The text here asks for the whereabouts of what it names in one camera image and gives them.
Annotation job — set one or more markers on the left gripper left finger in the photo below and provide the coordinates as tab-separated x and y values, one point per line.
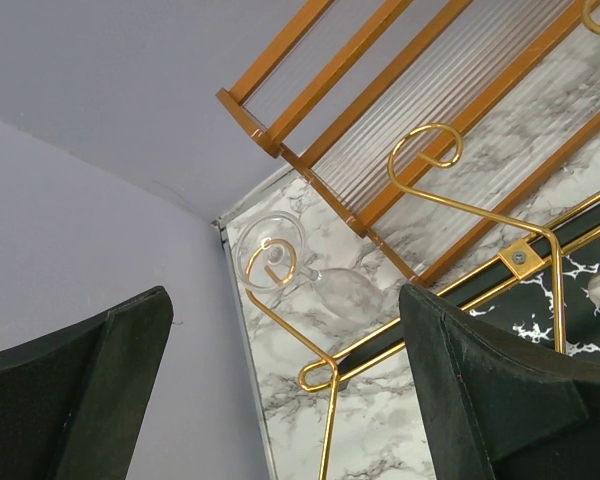
72	402

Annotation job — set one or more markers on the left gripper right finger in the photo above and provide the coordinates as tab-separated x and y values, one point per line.
495	406

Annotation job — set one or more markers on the clear tall wine glass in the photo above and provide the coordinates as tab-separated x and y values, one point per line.
270	255

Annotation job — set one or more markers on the orange wooden shelf rack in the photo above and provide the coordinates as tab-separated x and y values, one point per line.
482	100

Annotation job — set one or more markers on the aluminium frame rail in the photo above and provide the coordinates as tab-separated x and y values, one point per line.
272	183

